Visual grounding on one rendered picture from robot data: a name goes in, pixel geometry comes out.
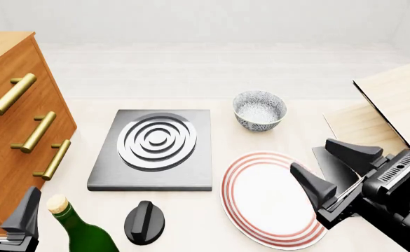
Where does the green bottle with cork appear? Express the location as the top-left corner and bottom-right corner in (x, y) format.
(46, 193), (121, 252)

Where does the flat black stove plate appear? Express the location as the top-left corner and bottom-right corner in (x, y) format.
(87, 108), (214, 193)

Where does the white plate with red rings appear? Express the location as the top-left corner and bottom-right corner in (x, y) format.
(219, 150), (329, 251)

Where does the blue patterned bowl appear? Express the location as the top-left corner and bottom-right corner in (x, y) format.
(232, 90), (288, 133)

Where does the wooden cabinet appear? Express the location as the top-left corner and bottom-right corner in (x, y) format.
(0, 31), (78, 235)

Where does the long brass drawer handle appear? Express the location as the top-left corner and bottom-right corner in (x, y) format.
(0, 72), (38, 116)

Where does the pale wooden box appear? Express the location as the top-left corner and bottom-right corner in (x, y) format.
(322, 57), (410, 158)

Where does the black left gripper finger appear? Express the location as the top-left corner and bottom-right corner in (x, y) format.
(0, 185), (42, 236)

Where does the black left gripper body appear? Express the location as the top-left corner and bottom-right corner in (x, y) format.
(0, 230), (40, 252)

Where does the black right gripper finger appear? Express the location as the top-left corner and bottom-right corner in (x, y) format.
(289, 162), (339, 212)
(324, 138), (385, 169)

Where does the round black stove knob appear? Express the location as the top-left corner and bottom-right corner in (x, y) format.
(123, 199), (166, 246)

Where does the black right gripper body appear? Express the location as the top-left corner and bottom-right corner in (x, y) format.
(315, 148), (410, 230)

